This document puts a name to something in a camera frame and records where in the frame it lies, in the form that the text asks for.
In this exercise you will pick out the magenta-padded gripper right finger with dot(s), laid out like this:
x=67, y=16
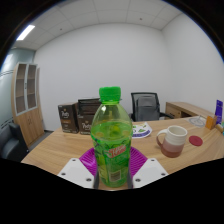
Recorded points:
x=150, y=170

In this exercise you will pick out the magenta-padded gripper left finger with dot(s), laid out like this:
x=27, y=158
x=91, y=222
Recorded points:
x=75, y=170

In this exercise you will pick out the green drink bottle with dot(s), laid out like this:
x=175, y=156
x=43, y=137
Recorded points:
x=111, y=150

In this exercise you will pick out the white and brown mug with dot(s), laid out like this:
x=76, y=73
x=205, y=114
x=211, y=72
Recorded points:
x=174, y=141

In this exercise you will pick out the white printed sticker sheet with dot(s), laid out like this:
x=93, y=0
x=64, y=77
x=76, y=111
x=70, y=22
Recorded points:
x=141, y=130

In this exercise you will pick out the small dark brown carton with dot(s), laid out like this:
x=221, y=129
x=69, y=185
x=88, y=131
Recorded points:
x=68, y=118

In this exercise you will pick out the flat round red coaster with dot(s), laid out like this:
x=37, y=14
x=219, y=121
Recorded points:
x=195, y=140

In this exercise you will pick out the large dark brown carton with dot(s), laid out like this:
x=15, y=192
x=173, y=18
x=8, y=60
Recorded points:
x=86, y=113

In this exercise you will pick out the wooden shelf unit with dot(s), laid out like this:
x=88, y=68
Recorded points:
x=30, y=123

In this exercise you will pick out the black armchair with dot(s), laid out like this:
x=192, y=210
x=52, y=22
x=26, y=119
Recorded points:
x=11, y=143

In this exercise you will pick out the wooden side desk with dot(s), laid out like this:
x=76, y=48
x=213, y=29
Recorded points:
x=183, y=108

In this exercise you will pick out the orange cardboard box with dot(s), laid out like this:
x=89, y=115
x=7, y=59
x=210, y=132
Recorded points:
x=210, y=122

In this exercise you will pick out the purple standing pouch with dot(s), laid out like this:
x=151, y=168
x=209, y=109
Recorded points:
x=219, y=111

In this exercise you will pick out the ceiling light panel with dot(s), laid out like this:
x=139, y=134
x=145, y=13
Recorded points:
x=25, y=32

